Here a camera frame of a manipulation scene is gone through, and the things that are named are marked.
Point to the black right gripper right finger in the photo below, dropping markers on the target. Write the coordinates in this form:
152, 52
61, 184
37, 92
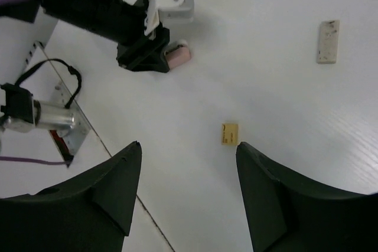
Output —
287, 211

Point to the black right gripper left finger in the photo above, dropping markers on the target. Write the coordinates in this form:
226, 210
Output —
90, 212

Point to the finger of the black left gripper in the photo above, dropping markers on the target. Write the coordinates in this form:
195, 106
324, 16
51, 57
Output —
145, 54

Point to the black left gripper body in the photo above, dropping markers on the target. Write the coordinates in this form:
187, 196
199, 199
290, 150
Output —
115, 20

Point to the metal mounting plate left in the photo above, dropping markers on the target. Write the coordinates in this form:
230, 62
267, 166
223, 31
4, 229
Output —
72, 127

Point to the tan eraser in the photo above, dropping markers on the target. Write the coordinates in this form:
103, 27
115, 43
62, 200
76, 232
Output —
230, 134

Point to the grey brown eraser block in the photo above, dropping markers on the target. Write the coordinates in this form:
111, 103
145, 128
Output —
328, 42

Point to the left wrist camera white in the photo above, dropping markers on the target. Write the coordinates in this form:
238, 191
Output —
168, 12

